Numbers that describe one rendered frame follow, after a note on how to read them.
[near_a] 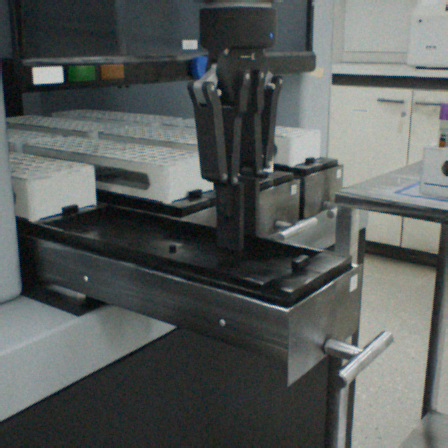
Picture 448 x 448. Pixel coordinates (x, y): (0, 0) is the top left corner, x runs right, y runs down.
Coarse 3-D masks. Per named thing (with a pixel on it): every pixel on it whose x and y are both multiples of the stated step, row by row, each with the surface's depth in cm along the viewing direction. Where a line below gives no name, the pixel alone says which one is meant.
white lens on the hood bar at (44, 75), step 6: (36, 72) 63; (42, 72) 64; (48, 72) 65; (54, 72) 65; (60, 72) 66; (36, 78) 63; (42, 78) 64; (48, 78) 65; (54, 78) 65; (60, 78) 66
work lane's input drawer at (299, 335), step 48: (48, 240) 68; (96, 240) 64; (144, 240) 69; (192, 240) 69; (96, 288) 64; (144, 288) 60; (192, 288) 56; (240, 288) 54; (288, 288) 52; (336, 288) 57; (240, 336) 54; (288, 336) 51; (336, 336) 58; (384, 336) 57; (288, 384) 52; (336, 384) 51
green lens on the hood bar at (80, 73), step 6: (72, 66) 67; (78, 66) 68; (84, 66) 68; (90, 66) 69; (72, 72) 67; (78, 72) 68; (84, 72) 68; (90, 72) 69; (72, 78) 67; (78, 78) 68; (84, 78) 68; (90, 78) 69
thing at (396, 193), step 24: (408, 168) 99; (336, 192) 84; (360, 192) 83; (384, 192) 83; (408, 192) 83; (336, 216) 85; (408, 216) 78; (432, 216) 76; (336, 240) 86; (432, 312) 125; (432, 336) 126; (336, 360) 91; (432, 360) 127; (432, 384) 128; (336, 408) 92; (432, 408) 130; (336, 432) 93; (432, 432) 122
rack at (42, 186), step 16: (16, 160) 82; (32, 160) 81; (48, 160) 82; (16, 176) 72; (32, 176) 72; (48, 176) 72; (64, 176) 74; (80, 176) 76; (16, 192) 72; (32, 192) 71; (48, 192) 72; (64, 192) 74; (80, 192) 76; (16, 208) 73; (32, 208) 71; (48, 208) 73
